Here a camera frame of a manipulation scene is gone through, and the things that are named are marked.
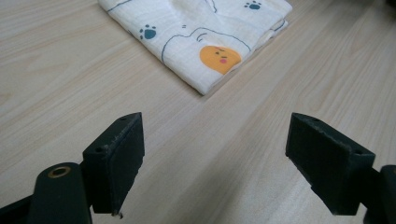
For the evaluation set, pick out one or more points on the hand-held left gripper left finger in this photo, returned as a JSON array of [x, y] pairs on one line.
[[116, 168]]

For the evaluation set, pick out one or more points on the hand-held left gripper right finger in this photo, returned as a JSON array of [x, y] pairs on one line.
[[327, 168]]

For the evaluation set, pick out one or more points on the white printed cloth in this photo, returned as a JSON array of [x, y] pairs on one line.
[[199, 40]]

